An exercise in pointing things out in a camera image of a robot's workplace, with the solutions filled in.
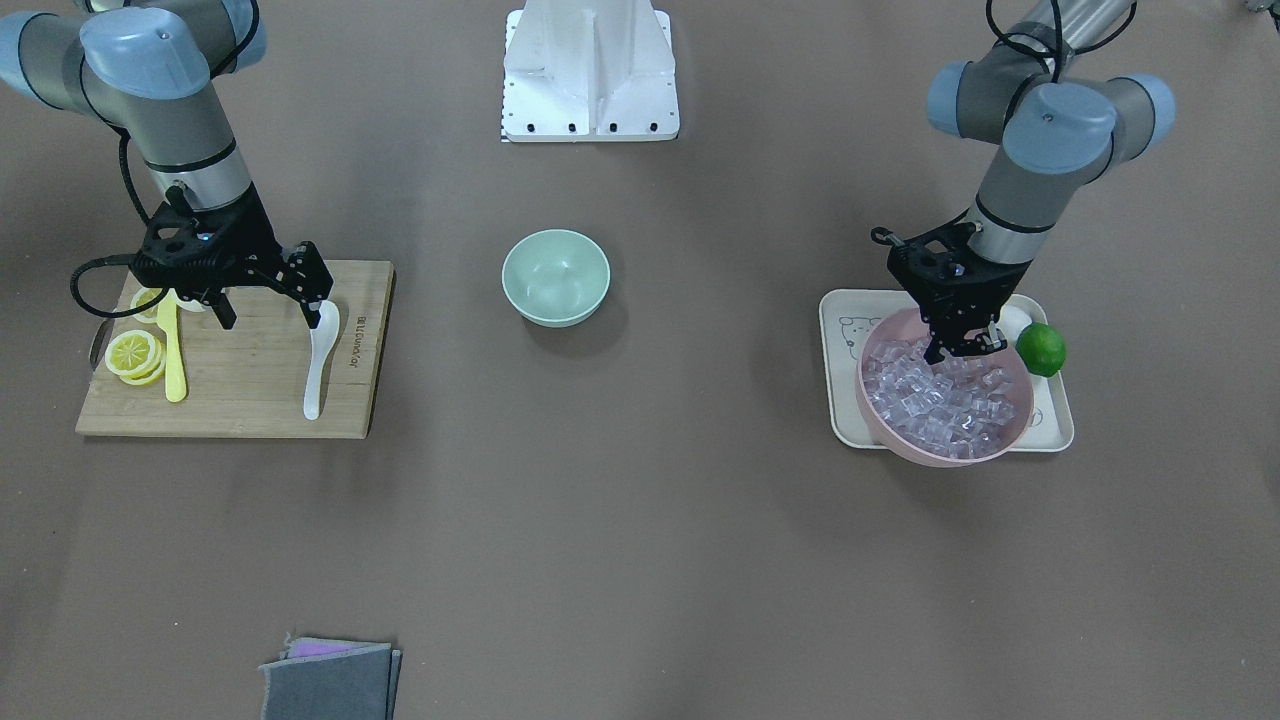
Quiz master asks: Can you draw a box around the mint green bowl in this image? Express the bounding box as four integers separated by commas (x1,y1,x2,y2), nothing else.
500,229,612,328

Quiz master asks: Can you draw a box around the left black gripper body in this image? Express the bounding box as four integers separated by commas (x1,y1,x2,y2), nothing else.
918,256,1030,346

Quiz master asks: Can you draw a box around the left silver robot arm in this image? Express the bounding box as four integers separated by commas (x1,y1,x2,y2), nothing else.
874,1,1176,364

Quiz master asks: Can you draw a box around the white ceramic spoon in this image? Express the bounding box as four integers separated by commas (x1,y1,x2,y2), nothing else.
302,299,340,421

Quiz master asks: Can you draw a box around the lemon slice near bun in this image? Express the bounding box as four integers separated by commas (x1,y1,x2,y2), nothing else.
131,287,166,324

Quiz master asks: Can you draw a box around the green lime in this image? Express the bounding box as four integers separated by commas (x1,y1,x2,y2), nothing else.
1015,322,1068,378

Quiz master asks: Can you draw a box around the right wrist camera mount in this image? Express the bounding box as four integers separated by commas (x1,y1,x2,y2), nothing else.
128,202,214,302

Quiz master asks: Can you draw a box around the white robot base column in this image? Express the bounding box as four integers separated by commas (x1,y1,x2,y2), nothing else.
500,1,681,143

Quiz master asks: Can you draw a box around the cream serving tray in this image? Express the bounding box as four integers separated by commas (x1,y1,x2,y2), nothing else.
819,290,1076,454

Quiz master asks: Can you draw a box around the pink bowl of ice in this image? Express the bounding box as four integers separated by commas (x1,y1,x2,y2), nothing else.
854,309,1034,468

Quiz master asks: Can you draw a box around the grey folded cloth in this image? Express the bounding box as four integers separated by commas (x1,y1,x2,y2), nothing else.
259,635,403,719

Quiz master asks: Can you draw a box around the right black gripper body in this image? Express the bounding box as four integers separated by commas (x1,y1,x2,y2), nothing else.
189,184,283,296

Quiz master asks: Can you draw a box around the yellow plastic knife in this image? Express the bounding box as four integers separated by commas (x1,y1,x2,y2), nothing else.
156,290,188,404

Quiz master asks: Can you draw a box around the bamboo cutting board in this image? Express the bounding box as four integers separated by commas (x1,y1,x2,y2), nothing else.
76,260,396,439

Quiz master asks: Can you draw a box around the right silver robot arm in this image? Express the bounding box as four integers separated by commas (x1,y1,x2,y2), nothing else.
3,1,333,329

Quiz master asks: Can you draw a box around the lemon slice stack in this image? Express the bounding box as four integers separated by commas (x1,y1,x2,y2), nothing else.
102,331,166,386

